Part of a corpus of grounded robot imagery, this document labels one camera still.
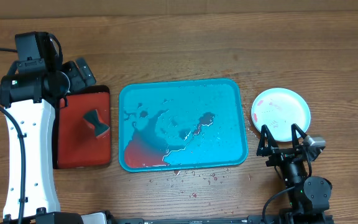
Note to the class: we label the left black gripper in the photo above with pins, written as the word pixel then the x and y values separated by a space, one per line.
pixel 79 80

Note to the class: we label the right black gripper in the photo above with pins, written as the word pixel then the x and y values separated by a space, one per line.
pixel 282 154

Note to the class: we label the light blue plate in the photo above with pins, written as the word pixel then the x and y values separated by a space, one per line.
pixel 279 108

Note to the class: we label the green and pink sponge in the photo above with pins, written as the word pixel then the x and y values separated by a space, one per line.
pixel 94 121

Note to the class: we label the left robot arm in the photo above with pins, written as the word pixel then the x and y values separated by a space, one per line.
pixel 28 96

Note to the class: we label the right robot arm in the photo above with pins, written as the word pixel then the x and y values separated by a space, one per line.
pixel 308 195

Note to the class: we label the dark red water tray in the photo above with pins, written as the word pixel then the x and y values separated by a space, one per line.
pixel 73 142

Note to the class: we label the teal plastic tray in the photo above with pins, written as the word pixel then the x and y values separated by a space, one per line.
pixel 189 124

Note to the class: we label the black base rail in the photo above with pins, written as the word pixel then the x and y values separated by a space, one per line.
pixel 194 221

